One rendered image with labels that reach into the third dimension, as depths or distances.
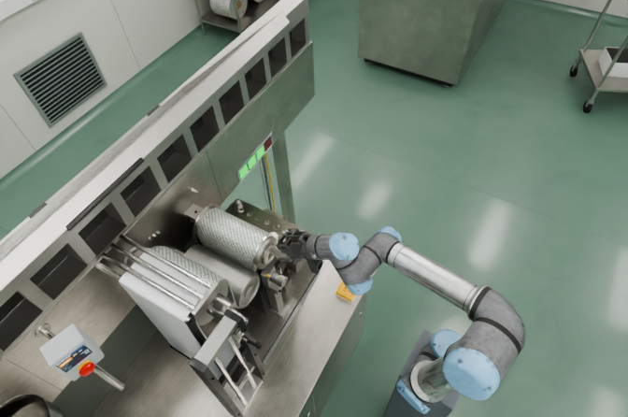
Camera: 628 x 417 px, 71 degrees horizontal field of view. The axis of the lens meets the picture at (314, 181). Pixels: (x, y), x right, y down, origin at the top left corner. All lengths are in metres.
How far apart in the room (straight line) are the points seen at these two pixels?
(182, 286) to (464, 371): 0.73
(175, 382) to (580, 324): 2.26
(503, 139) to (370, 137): 1.05
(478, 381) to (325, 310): 0.82
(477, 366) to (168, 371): 1.12
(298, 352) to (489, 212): 1.97
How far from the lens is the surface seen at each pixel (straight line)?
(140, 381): 1.82
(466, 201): 3.30
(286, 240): 1.34
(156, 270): 1.31
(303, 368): 1.71
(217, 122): 1.58
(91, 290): 1.46
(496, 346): 1.12
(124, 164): 0.78
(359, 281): 1.26
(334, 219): 3.07
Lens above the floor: 2.53
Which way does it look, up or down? 51 degrees down
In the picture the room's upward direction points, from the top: 3 degrees counter-clockwise
